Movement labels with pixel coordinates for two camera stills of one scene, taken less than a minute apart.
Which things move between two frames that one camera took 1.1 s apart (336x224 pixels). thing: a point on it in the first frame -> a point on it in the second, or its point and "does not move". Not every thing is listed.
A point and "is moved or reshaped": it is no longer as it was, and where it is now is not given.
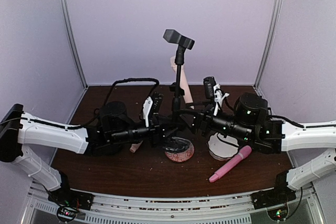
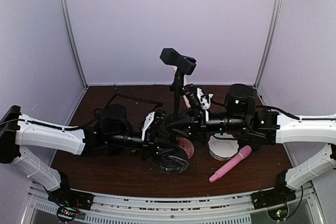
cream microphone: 184,82 is moved or reshaped
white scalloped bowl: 221,147 does not move
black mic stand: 176,89 -> 171,162
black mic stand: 111,149 does not move
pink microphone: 244,151 does not move
